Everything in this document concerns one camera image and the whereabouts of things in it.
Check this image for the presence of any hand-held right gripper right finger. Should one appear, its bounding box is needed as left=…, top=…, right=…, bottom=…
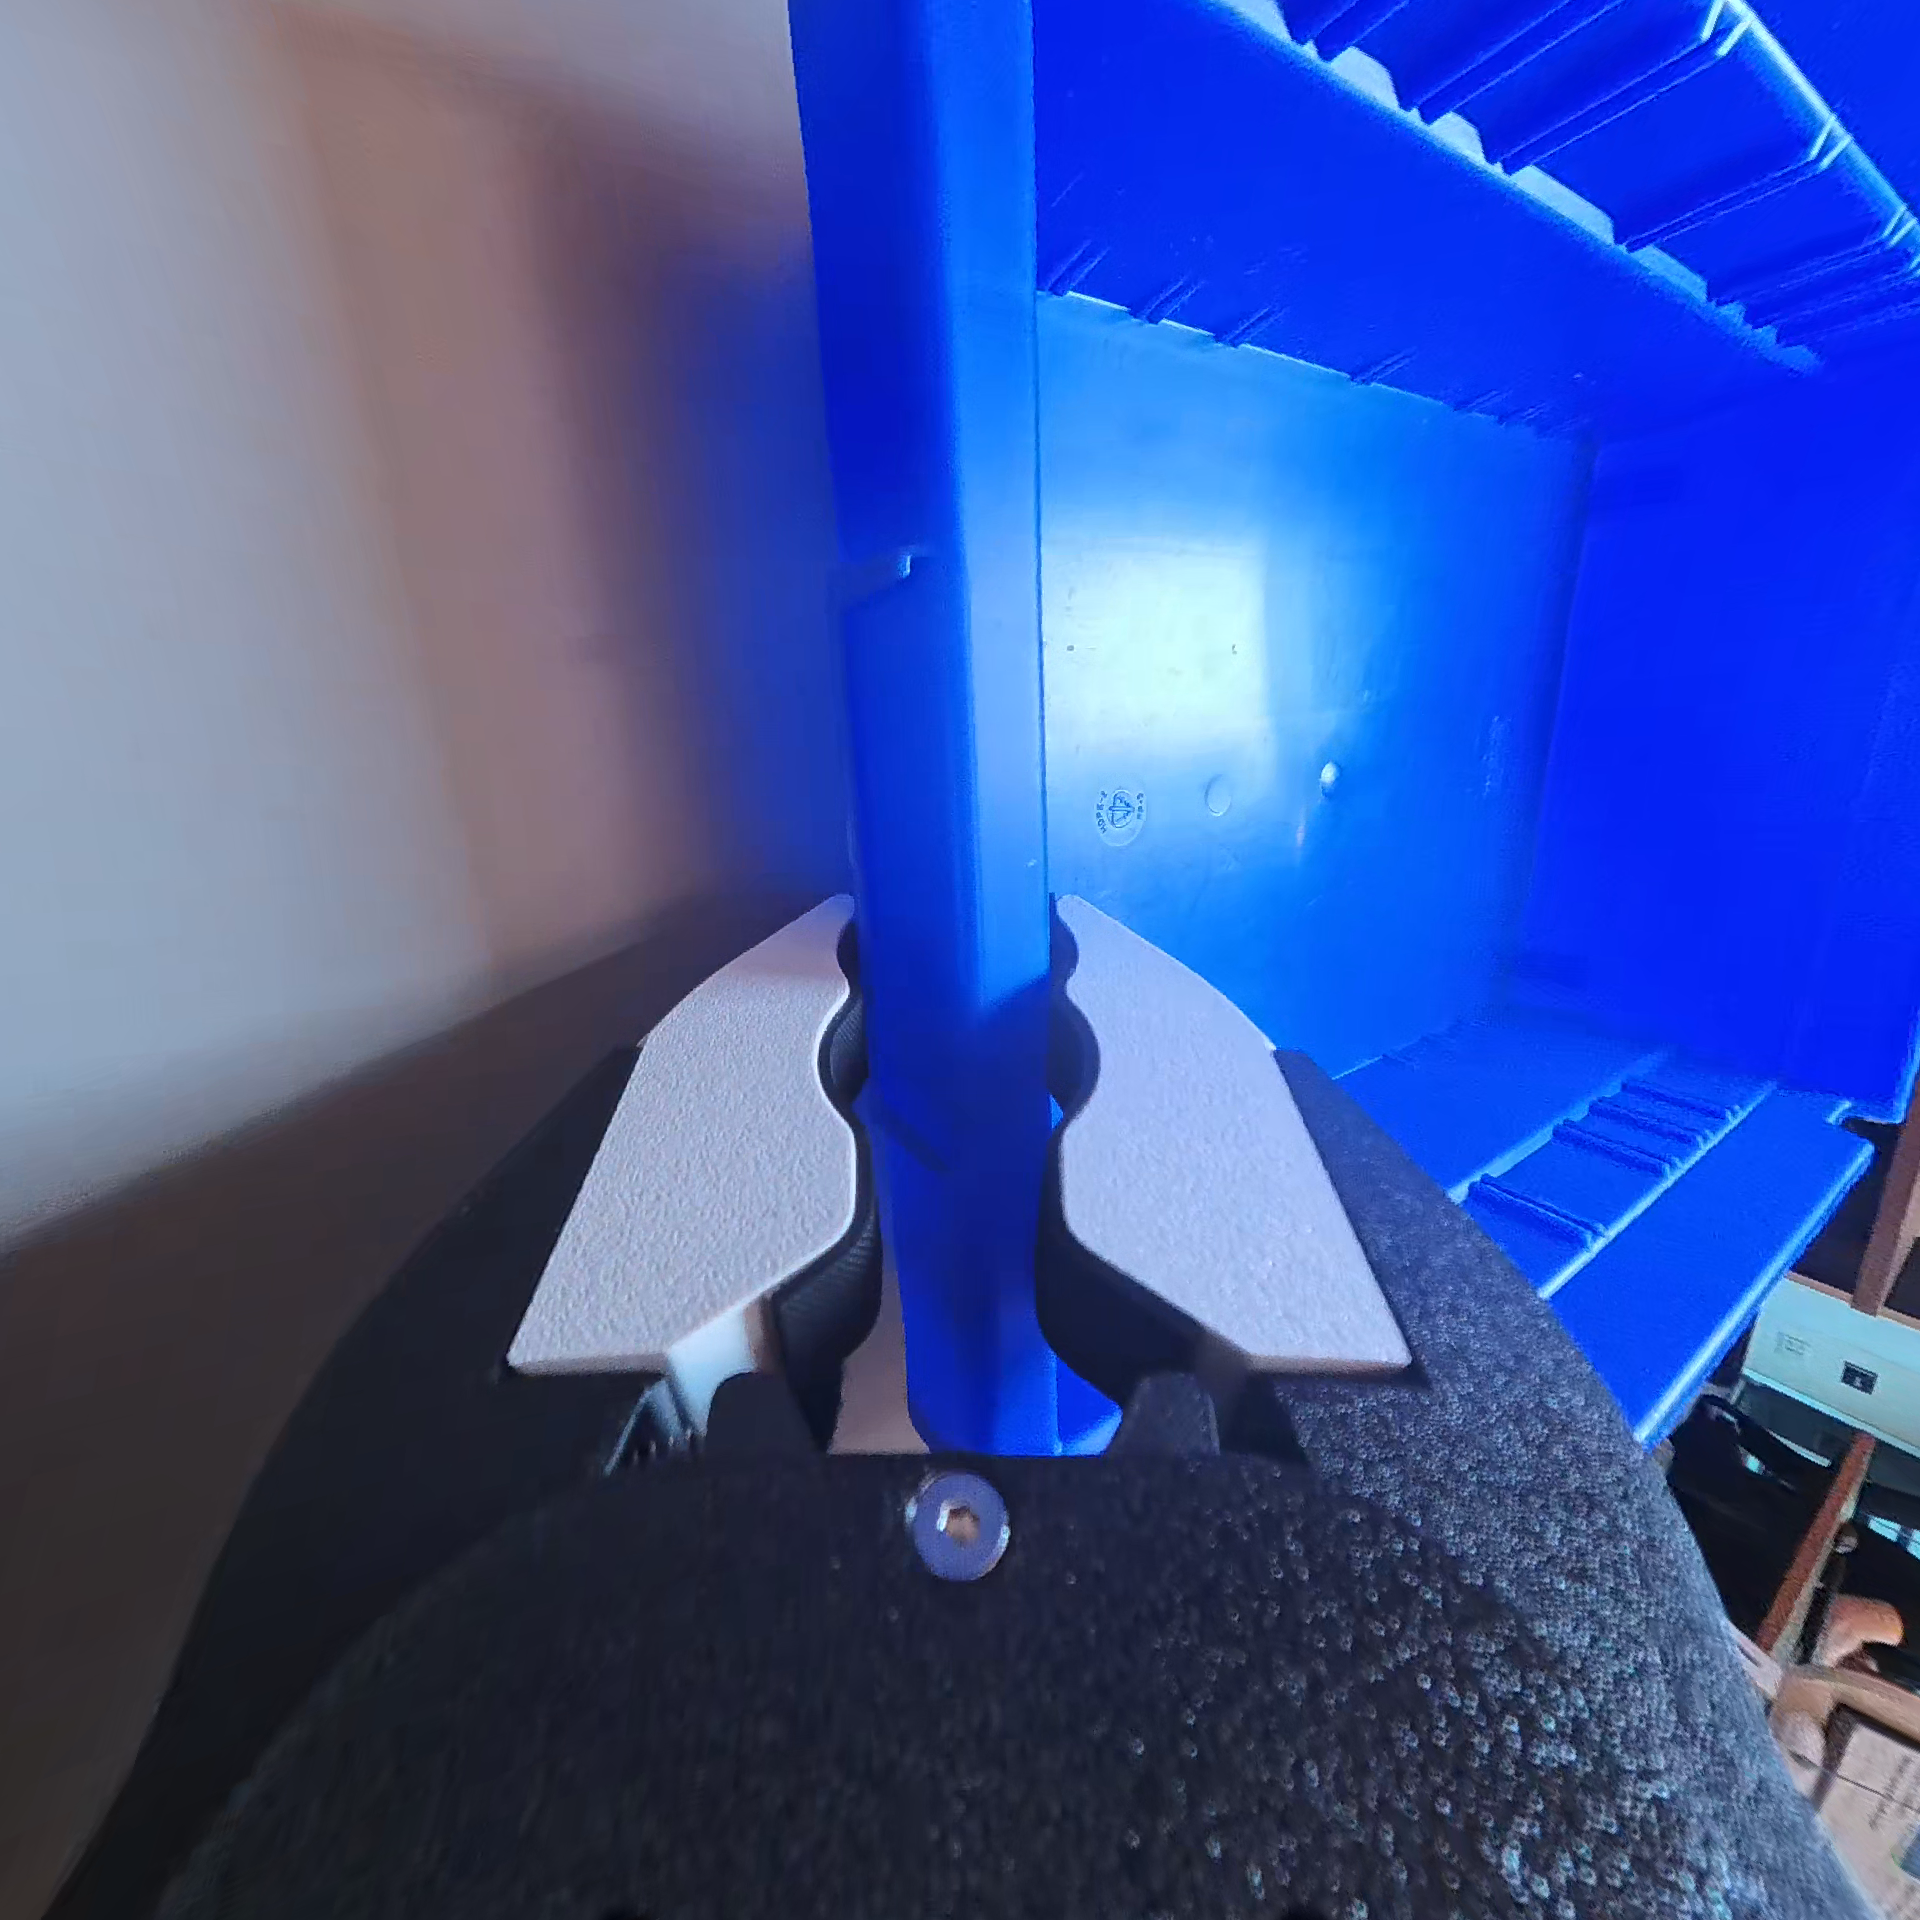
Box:
left=1046, top=894, right=1415, bottom=1381

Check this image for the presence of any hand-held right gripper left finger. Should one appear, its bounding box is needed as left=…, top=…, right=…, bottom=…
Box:
left=506, top=894, right=886, bottom=1412

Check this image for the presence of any blue plastic bin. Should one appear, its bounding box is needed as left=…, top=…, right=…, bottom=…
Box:
left=788, top=0, right=1920, bottom=1457

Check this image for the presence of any white labelled box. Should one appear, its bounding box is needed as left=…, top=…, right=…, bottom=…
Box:
left=1748, top=1275, right=1920, bottom=1457

